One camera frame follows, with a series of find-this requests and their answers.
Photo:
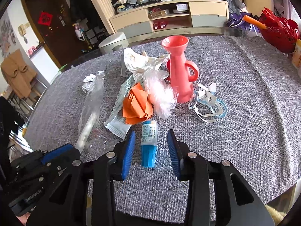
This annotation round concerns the red cutout basket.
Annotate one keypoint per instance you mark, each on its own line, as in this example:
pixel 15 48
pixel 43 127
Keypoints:
pixel 280 32

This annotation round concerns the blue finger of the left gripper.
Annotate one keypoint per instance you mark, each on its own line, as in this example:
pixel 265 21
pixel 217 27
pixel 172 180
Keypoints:
pixel 48 156

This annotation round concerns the red fabric ball ornament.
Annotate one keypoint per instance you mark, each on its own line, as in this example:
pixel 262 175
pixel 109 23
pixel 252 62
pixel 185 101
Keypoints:
pixel 168 68

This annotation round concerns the grey woven table mat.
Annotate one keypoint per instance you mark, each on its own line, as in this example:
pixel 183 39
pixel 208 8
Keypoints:
pixel 260 133

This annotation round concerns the red diamond door sign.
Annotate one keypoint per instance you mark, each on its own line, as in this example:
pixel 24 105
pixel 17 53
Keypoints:
pixel 45 19

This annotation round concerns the black hanging coats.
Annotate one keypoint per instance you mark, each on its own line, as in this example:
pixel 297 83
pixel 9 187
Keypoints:
pixel 84 9

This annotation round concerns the yellow cap cream bottle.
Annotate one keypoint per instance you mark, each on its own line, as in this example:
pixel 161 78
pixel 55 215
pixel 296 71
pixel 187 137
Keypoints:
pixel 296 57

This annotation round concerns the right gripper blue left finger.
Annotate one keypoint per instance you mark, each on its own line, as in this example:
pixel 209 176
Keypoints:
pixel 124 153

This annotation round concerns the brown coat on chair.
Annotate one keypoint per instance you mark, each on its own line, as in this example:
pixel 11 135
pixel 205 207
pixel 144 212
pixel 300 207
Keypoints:
pixel 18 74

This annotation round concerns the pink white plastic wad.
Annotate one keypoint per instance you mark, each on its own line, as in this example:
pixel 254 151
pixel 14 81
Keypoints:
pixel 161 94

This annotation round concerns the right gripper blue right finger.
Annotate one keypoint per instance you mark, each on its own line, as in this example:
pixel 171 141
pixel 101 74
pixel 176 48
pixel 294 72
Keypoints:
pixel 178 152

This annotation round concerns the beige tv cabinet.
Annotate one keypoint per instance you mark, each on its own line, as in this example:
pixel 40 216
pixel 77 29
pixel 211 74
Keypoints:
pixel 171 15

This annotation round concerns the white round stool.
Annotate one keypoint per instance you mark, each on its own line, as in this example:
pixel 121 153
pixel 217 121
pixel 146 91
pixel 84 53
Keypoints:
pixel 113 43

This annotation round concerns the clear plastic bag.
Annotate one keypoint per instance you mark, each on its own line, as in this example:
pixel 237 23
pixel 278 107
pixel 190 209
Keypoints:
pixel 90 111

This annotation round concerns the dark brown door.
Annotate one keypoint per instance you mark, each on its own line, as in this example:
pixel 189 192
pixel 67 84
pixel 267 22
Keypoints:
pixel 52 24

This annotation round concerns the person's left hand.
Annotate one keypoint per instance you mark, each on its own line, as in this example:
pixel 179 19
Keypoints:
pixel 23 219

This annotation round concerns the small white paper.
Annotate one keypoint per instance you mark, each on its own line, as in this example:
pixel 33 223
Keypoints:
pixel 87 82

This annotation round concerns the blue white small bottle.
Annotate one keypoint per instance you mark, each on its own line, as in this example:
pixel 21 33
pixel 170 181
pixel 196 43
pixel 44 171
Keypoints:
pixel 149 142

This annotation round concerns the pink plastic vase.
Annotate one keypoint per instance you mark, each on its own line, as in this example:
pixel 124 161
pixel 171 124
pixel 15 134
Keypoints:
pixel 182 71

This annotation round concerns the orange paper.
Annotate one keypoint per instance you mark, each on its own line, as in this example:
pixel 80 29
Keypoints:
pixel 136 106

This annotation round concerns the orange foam stick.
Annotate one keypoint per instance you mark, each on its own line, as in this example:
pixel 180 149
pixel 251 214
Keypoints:
pixel 254 22

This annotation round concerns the white blue torn strips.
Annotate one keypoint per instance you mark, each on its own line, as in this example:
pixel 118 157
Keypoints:
pixel 206 105

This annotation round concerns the purple bag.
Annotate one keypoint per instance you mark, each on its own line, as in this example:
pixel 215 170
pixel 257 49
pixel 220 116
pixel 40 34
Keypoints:
pixel 237 22

